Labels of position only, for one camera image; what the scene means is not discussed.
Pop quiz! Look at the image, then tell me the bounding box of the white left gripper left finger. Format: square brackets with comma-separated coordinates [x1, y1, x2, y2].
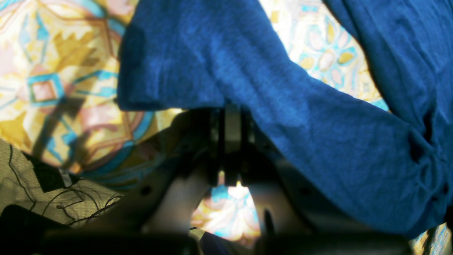
[81, 106, 231, 242]

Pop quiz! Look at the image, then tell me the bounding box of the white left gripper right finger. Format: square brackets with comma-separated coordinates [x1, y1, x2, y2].
[226, 106, 375, 245]

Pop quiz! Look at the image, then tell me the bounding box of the blue long-sleeve T-shirt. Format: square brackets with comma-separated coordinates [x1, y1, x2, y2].
[117, 0, 452, 239]

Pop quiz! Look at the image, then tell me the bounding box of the patterned tile tablecloth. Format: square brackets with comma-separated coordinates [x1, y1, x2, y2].
[0, 0, 453, 255]

